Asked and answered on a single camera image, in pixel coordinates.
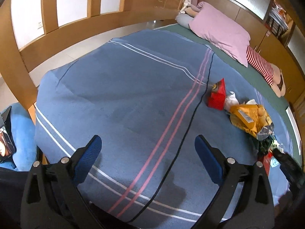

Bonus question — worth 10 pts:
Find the white crumpled tissue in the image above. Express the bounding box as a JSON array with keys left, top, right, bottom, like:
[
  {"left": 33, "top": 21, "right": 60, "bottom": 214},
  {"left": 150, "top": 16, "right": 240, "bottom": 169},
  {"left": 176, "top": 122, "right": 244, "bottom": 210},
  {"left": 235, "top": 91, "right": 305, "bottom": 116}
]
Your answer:
[{"left": 224, "top": 91, "right": 239, "bottom": 112}]

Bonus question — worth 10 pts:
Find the dark green crumpled wrapper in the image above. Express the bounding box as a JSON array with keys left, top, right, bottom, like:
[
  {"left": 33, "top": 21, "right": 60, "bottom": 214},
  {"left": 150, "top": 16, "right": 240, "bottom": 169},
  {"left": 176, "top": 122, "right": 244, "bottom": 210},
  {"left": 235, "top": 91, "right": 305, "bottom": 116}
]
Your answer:
[{"left": 248, "top": 134, "right": 276, "bottom": 157}]

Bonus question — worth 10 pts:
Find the orange silver snack bag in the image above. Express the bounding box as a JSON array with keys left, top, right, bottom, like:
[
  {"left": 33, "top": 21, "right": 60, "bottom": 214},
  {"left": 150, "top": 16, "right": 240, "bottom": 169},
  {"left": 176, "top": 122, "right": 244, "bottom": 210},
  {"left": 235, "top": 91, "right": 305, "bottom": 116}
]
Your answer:
[{"left": 230, "top": 104, "right": 274, "bottom": 141}]

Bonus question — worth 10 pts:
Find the red rectangular box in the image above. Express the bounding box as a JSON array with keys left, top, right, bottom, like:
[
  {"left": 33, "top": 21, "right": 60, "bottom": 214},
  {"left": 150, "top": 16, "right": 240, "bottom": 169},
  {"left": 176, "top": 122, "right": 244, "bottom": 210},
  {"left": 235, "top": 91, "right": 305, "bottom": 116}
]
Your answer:
[{"left": 258, "top": 151, "right": 273, "bottom": 176}]

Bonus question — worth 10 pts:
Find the wooden wall cabinet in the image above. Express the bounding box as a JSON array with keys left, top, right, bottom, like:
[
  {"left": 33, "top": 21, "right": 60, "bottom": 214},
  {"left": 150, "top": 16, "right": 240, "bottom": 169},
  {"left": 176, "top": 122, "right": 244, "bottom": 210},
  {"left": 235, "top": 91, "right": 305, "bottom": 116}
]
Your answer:
[{"left": 199, "top": 0, "right": 304, "bottom": 103}]

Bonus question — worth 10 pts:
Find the pink pillow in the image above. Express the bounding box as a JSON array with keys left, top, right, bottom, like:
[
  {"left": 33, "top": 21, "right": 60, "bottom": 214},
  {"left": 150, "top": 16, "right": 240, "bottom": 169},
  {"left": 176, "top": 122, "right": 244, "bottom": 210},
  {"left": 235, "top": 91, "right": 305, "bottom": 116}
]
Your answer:
[{"left": 189, "top": 2, "right": 251, "bottom": 67}]

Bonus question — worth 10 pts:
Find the blue chair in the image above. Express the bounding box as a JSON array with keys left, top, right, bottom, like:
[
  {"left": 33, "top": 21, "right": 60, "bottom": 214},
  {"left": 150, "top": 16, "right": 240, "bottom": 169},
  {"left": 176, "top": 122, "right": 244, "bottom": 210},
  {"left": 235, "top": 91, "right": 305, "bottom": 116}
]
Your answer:
[{"left": 1, "top": 103, "right": 37, "bottom": 172}]

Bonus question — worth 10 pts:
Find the white flat board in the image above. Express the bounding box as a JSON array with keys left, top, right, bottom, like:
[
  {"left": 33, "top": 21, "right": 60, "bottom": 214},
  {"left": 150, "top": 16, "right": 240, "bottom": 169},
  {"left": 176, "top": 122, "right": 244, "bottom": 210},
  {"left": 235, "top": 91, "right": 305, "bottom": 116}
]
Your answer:
[{"left": 286, "top": 107, "right": 302, "bottom": 155}]

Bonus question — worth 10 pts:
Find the red snack wrapper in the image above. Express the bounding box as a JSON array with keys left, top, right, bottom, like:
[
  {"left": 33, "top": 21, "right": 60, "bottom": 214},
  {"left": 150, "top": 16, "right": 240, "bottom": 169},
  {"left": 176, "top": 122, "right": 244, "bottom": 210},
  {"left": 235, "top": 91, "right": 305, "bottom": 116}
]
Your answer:
[{"left": 207, "top": 78, "right": 226, "bottom": 111}]

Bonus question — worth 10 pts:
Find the blue striped blanket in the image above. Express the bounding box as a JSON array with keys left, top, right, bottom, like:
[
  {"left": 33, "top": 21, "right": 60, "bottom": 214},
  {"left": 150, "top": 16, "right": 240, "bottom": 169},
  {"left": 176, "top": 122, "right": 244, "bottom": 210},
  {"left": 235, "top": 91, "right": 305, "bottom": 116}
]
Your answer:
[{"left": 35, "top": 30, "right": 292, "bottom": 228}]

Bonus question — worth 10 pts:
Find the wooden bed frame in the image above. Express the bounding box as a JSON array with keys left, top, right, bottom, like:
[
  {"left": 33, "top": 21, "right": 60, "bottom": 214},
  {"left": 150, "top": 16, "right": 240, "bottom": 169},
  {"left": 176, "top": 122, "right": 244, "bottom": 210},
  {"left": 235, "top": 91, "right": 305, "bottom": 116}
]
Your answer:
[{"left": 1, "top": 0, "right": 184, "bottom": 109}]

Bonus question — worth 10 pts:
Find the red striped plush doll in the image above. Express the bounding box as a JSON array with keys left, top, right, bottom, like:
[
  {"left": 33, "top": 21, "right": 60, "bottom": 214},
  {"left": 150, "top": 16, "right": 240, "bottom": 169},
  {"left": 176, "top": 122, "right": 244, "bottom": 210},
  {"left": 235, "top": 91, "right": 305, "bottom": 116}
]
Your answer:
[{"left": 246, "top": 46, "right": 286, "bottom": 98}]

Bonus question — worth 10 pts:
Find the black gripper of other arm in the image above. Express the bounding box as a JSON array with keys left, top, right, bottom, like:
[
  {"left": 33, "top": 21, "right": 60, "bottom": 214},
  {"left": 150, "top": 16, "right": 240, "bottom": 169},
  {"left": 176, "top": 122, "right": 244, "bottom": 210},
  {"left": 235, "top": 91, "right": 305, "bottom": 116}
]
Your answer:
[{"left": 272, "top": 148, "right": 304, "bottom": 197}]

